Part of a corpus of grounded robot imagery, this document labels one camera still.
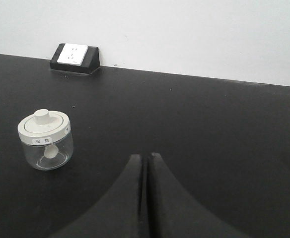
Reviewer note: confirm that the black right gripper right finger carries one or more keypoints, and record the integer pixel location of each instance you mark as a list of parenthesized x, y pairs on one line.
[(174, 213)]

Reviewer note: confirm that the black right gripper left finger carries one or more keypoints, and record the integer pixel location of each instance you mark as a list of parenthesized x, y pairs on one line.
[(117, 213)]

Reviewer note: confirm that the glass jar with white lid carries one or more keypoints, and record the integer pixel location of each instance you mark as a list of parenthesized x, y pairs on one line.
[(46, 138)]

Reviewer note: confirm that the black bench power socket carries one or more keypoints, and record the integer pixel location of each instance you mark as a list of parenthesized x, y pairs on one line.
[(75, 58)]

